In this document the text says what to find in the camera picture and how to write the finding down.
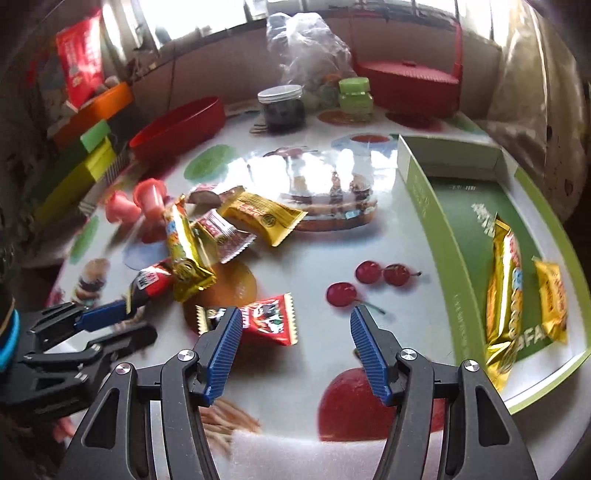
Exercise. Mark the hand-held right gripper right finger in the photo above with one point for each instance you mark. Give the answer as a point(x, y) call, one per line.
point(369, 355)

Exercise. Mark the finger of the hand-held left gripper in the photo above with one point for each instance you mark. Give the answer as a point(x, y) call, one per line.
point(115, 344)
point(101, 314)

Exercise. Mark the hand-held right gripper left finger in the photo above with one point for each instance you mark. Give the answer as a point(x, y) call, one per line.
point(224, 355)

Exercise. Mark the red black snack packet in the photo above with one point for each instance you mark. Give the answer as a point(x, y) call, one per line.
point(261, 321)

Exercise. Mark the black and red snack bar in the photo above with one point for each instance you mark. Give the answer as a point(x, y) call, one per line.
point(150, 281)

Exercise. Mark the long gold snack bar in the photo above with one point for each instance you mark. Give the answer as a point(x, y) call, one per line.
point(184, 251)
point(504, 300)

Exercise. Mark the red jelly cup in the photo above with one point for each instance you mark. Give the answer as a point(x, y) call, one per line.
point(121, 208)
point(150, 196)

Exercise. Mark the small red white candy packet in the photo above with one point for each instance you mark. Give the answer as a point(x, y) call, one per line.
point(224, 235)

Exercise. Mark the green cardboard tray box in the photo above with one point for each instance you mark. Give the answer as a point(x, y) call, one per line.
point(457, 258)

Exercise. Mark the yellow snack packet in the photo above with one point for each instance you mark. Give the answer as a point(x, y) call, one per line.
point(263, 214)
point(551, 300)

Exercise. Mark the red trimmed cake packet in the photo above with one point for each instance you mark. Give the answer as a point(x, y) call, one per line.
point(210, 196)

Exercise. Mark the printed food tablecloth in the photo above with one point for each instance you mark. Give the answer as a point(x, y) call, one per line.
point(314, 277)

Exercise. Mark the striped box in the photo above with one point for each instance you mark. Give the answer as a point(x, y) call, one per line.
point(101, 184)

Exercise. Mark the yellow box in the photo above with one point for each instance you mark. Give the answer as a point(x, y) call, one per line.
point(76, 182)

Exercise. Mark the red oval bowl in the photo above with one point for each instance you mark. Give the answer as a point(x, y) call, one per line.
point(178, 127)

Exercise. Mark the orange box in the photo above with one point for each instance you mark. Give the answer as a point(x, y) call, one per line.
point(92, 110)

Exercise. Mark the dark jar with white lid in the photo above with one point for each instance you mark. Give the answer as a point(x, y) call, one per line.
point(281, 108)

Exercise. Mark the red snack bag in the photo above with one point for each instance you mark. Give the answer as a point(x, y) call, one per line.
point(81, 57)

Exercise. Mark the small green jar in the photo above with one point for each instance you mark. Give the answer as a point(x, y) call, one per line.
point(354, 94)

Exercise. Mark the beige patterned curtain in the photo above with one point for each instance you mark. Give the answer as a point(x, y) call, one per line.
point(531, 120)

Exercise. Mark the clear plastic bag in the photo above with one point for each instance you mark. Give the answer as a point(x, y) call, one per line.
point(307, 50)

